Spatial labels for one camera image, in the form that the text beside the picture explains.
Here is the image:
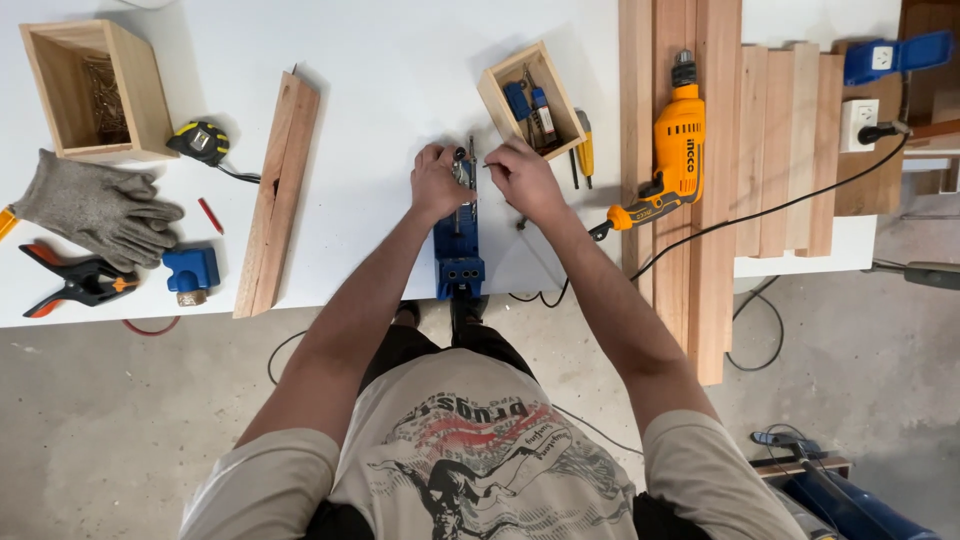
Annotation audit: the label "black floor cable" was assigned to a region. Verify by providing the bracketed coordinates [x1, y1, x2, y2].
[724, 274, 786, 374]

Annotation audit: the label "red cable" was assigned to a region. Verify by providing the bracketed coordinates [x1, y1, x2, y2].
[121, 315, 183, 338]

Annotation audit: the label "pile of screws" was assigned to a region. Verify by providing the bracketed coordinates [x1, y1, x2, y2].
[81, 56, 131, 146]

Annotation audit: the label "white power outlet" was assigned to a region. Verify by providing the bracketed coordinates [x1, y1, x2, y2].
[839, 98, 882, 154]

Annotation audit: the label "beige printed t-shirt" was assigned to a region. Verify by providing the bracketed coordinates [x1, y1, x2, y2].
[178, 348, 809, 540]

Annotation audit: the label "blue bit holder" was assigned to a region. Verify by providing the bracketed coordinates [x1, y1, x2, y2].
[502, 80, 534, 123]

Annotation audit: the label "yellow electric drill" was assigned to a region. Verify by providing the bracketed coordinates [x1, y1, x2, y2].
[587, 49, 708, 243]

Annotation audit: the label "long wooden plank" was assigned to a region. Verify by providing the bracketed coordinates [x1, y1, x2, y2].
[618, 0, 656, 305]
[687, 0, 744, 387]
[651, 0, 699, 352]

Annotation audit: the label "orange black spring clamp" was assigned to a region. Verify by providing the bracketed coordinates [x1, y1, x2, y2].
[18, 243, 141, 319]

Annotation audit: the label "short wooden board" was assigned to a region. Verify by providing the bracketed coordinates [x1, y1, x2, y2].
[796, 52, 846, 259]
[733, 45, 770, 258]
[784, 42, 822, 253]
[759, 48, 796, 260]

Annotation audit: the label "red pencil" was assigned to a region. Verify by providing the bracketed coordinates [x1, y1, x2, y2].
[197, 197, 225, 236]

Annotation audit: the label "yellow handled screwdriver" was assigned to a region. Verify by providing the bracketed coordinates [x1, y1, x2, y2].
[573, 108, 596, 190]

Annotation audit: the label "blue pocket hole jig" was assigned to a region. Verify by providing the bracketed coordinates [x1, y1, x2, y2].
[432, 157, 486, 301]

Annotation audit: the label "blue white labelled bit case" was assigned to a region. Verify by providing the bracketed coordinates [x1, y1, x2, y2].
[530, 87, 559, 145]

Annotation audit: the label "brown wooden panel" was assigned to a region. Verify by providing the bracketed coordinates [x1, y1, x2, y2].
[832, 39, 906, 219]

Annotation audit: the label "black drill power cable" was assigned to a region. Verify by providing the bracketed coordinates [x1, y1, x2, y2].
[628, 132, 913, 284]

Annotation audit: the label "reddish wooden plank piece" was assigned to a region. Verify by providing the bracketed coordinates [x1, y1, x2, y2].
[233, 71, 321, 320]

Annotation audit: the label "person's left hand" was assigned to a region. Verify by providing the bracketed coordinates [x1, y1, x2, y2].
[410, 143, 478, 225]

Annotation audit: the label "small wooden box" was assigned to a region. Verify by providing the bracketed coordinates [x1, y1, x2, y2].
[477, 40, 588, 162]

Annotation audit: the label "black power plug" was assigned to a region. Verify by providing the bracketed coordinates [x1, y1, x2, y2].
[857, 120, 913, 147]

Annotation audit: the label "blue socket box with lid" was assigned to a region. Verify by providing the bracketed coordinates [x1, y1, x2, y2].
[843, 30, 955, 87]

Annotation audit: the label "blue machine with hose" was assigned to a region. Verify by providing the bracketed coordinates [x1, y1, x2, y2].
[750, 424, 943, 540]

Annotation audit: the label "grey work gloves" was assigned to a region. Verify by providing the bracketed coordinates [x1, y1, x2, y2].
[9, 148, 186, 273]

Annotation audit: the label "person's right hand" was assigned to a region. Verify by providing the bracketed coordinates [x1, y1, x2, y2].
[483, 137, 572, 227]

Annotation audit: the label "blue clamp block brass end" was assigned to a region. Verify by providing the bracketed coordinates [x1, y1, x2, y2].
[162, 246, 222, 308]

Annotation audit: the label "yellow black tape measure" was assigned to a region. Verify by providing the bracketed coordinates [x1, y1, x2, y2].
[165, 120, 262, 186]

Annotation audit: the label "black shorts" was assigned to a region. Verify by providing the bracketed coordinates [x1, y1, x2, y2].
[358, 322, 538, 397]

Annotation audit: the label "large wooden box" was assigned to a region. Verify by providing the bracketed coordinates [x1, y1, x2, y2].
[18, 18, 180, 165]

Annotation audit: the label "stepped drill bit with collar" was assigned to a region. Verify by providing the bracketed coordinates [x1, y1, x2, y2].
[450, 135, 479, 235]

